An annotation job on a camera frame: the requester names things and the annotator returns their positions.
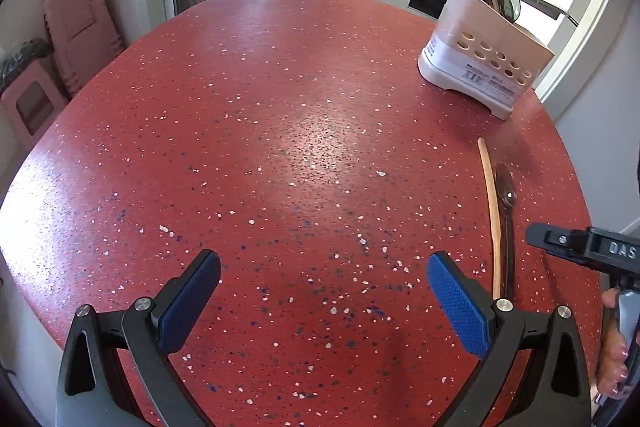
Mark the single pink plastic stool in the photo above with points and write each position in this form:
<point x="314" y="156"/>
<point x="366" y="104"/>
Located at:
<point x="32" y="107"/>

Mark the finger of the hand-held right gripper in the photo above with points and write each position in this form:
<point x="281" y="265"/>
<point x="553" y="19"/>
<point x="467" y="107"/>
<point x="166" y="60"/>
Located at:
<point x="555" y="239"/>

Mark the pink and white utensil holder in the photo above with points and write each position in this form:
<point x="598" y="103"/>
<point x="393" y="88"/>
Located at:
<point x="480" y="57"/>

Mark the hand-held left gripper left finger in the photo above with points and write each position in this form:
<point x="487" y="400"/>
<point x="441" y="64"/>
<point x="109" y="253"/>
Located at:
<point x="192" y="302"/>

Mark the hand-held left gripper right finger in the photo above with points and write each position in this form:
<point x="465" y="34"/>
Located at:
<point x="457" y="304"/>

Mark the person's right hand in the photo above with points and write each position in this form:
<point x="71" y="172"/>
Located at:
<point x="610" y="367"/>

